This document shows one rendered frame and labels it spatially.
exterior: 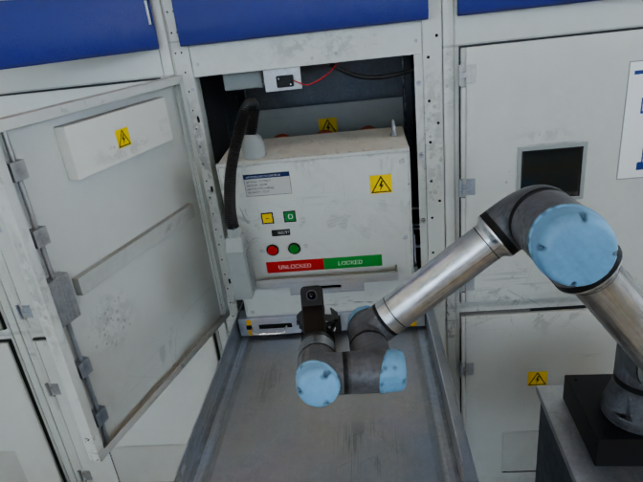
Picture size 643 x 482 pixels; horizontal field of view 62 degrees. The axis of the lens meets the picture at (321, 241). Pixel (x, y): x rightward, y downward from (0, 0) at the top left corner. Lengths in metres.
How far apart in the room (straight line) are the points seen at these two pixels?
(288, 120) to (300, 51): 0.69
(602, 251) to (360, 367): 0.43
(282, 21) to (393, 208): 0.54
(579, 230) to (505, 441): 1.27
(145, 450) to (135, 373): 0.78
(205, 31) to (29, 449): 1.63
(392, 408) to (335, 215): 0.50
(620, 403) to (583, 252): 0.52
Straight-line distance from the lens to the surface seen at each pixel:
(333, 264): 1.47
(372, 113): 2.09
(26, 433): 2.31
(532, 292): 1.71
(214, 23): 1.47
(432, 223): 1.57
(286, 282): 1.46
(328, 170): 1.36
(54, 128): 1.20
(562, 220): 0.87
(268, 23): 1.44
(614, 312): 0.99
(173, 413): 2.01
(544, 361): 1.86
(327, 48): 1.45
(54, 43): 1.44
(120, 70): 1.58
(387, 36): 1.45
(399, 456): 1.21
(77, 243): 1.23
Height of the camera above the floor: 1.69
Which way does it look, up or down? 23 degrees down
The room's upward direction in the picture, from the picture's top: 6 degrees counter-clockwise
